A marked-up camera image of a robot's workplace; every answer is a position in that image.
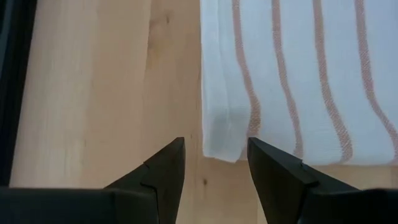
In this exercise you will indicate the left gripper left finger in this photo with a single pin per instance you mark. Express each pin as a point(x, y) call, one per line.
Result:
point(168, 177)

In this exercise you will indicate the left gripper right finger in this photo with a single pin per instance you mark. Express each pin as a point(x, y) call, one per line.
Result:
point(276, 177)

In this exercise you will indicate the white striped towel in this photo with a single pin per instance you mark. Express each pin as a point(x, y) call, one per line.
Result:
point(311, 77)

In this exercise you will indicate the black metal table frame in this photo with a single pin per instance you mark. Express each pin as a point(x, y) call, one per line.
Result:
point(12, 93)

